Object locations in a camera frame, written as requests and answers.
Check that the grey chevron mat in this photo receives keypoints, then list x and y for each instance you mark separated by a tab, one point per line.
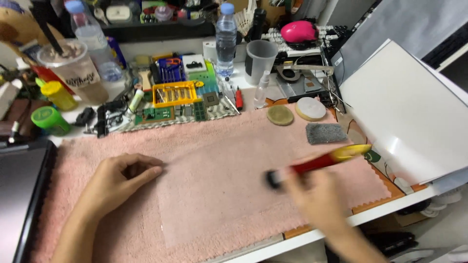
179	115

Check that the pink towel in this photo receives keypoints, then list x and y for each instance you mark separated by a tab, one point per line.
219	171

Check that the person's right hand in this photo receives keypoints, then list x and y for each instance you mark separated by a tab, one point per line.
314	197

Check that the black metal bracket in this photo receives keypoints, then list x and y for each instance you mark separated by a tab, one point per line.
108	117

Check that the white box with black part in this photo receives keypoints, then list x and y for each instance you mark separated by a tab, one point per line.
194	64

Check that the blue tool case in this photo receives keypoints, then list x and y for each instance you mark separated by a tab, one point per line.
171	69

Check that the pink computer mouse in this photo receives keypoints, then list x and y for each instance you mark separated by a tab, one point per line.
299	32

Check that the red and yellow brush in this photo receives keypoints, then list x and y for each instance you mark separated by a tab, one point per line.
321	163

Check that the black shelf with clutter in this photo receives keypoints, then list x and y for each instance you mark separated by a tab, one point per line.
153	18

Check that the black bottle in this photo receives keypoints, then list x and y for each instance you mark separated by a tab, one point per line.
257	23

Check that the person's right fingers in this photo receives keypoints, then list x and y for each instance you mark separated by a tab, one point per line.
299	182

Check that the yellow squeeze bottle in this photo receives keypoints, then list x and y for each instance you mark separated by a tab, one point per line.
58	95

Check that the person's left hand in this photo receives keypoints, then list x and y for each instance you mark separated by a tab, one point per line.
113	184

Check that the black laptop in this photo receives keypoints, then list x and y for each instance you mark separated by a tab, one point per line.
22	197

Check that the grey scouring pad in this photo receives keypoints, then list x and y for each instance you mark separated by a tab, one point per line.
325	133

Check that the large clear water bottle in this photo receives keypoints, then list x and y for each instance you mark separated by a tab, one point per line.
93	38

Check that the plastic drink cup with straw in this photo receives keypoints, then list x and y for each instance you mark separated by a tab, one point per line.
75	71

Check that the olive round sponge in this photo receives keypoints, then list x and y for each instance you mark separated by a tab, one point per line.
280	115

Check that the white laptop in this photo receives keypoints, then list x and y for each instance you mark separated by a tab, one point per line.
398	117

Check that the green circuit board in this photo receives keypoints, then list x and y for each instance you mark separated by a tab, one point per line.
157	115

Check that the square processor chip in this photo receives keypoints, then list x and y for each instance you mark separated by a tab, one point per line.
211	99

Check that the clear water bottle blue cap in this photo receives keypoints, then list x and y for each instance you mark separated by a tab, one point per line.
225	42

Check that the translucent plastic measuring cup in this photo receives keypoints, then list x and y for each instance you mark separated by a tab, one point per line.
260	60

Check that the green memory module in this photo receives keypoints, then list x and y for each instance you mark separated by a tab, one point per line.
200	111

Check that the small clear spray bottle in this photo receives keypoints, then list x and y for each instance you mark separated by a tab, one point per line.
261	91

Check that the white round sponge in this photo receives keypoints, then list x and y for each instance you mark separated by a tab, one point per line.
310	108

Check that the white glue tube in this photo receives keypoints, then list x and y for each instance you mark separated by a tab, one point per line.
136	101

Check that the disassembled laptop chassis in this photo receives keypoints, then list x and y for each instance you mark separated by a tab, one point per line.
305	78

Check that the yellow screwdriver bit tray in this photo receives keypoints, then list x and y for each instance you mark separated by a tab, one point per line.
174	94

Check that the green round container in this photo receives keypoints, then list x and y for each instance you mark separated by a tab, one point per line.
50	120

